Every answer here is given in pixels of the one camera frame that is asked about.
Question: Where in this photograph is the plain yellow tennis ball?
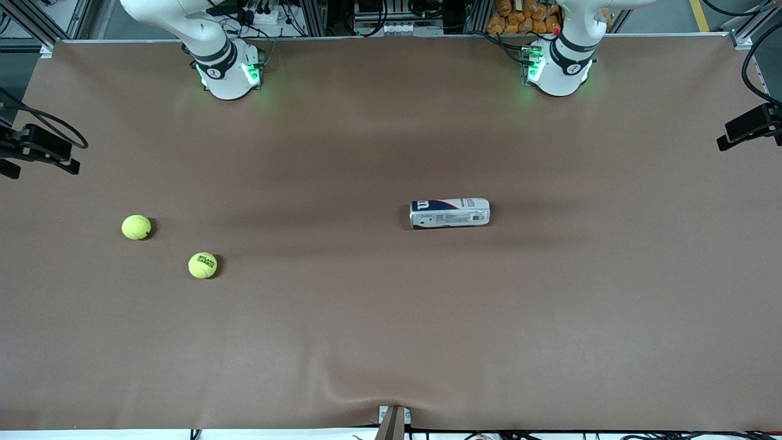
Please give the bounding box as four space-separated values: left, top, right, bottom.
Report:
122 214 152 240

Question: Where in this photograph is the yellow tennis ball black print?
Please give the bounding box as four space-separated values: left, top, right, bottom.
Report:
188 252 218 279

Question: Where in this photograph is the white blue tennis ball can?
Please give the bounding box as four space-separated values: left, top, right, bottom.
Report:
409 197 491 230

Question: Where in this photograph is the orange packaged snacks pile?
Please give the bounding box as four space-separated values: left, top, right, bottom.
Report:
487 0 561 35

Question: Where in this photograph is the white power strip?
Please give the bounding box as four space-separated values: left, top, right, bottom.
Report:
241 5 293 28

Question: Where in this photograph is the brown table mat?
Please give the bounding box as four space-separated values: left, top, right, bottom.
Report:
0 35 782 431

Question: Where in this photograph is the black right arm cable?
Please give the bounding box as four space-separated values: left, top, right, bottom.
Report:
0 89 89 149

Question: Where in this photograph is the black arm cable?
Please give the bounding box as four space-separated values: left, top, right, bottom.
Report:
0 89 89 149
741 23 782 109

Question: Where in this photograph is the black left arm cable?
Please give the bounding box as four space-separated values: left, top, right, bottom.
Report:
741 23 782 109

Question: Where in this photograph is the aluminium frame corner profile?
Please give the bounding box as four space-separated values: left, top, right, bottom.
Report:
0 0 57 59
730 0 782 51

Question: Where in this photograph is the aluminium frame upright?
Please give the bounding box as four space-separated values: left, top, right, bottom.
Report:
466 0 489 35
299 0 328 36

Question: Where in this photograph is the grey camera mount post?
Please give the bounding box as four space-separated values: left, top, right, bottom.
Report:
375 405 412 440

